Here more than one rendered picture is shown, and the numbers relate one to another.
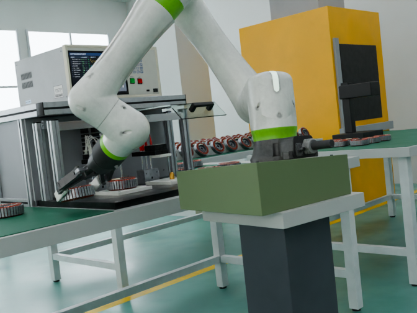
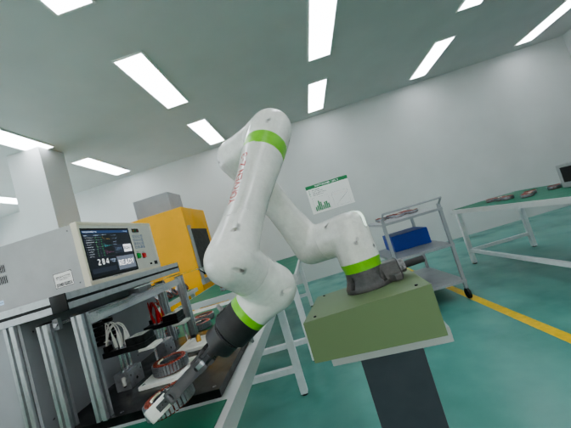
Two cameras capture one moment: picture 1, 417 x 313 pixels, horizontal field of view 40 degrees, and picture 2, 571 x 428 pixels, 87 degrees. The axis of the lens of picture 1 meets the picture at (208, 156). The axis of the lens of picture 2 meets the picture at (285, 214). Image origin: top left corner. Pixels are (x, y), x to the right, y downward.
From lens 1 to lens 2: 114 cm
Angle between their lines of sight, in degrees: 42
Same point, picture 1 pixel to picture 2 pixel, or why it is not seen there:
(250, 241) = (379, 368)
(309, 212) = not seen: hidden behind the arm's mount
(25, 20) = not seen: outside the picture
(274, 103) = (368, 235)
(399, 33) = (211, 222)
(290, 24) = (155, 220)
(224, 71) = (294, 221)
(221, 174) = (379, 308)
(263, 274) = (402, 396)
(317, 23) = (175, 217)
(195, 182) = (338, 326)
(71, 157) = not seen: hidden behind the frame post
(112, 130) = (272, 290)
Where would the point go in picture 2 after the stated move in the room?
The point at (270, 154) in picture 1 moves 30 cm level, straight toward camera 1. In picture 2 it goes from (381, 279) to (490, 274)
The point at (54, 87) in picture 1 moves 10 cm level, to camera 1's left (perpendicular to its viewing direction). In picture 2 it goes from (54, 276) to (11, 287)
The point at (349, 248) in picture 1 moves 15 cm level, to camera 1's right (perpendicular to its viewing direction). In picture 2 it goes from (292, 350) to (308, 340)
